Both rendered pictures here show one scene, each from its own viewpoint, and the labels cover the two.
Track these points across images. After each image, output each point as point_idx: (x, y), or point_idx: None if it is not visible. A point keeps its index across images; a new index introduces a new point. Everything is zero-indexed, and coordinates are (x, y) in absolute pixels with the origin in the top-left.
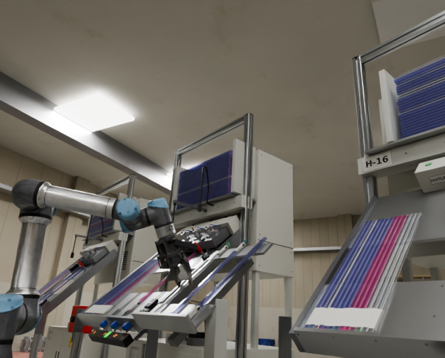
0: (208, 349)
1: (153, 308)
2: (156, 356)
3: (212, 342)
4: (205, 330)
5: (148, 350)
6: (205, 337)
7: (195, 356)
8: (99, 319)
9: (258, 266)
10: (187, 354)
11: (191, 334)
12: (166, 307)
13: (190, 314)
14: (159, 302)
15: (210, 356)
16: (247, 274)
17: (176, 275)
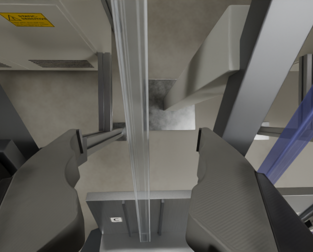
0: (205, 94)
1: (94, 212)
2: (86, 137)
3: (222, 92)
4: (201, 89)
5: (82, 158)
6: (196, 91)
7: (43, 6)
8: None
9: None
10: (8, 5)
11: None
12: (166, 208)
13: None
14: (9, 157)
15: (207, 96)
16: None
17: (73, 186)
